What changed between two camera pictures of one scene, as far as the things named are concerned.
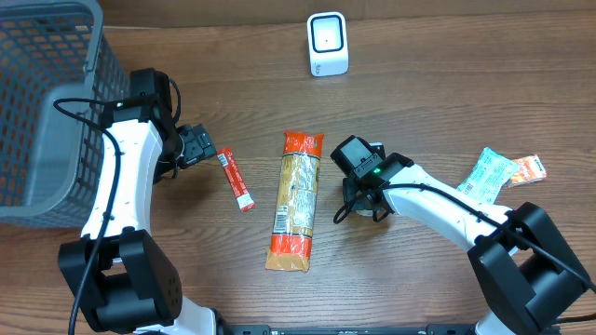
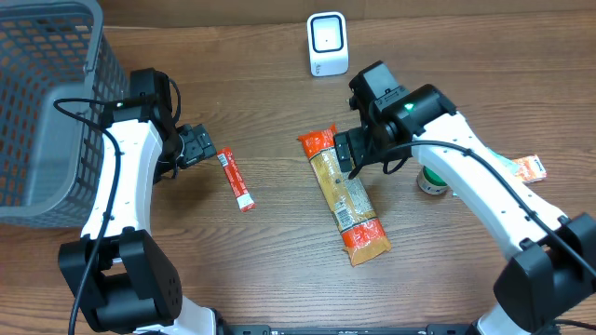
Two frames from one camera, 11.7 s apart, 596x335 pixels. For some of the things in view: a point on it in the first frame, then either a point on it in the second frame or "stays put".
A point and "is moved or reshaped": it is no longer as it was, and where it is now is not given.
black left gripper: (200, 146) stays put
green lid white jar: (365, 212) is moved or reshaped
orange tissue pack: (530, 168) stays put
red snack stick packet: (236, 179) stays put
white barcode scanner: (328, 43) stays put
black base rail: (429, 329) stays put
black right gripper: (356, 198) to (345, 150)
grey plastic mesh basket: (58, 65) stays put
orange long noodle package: (291, 246) to (362, 233)
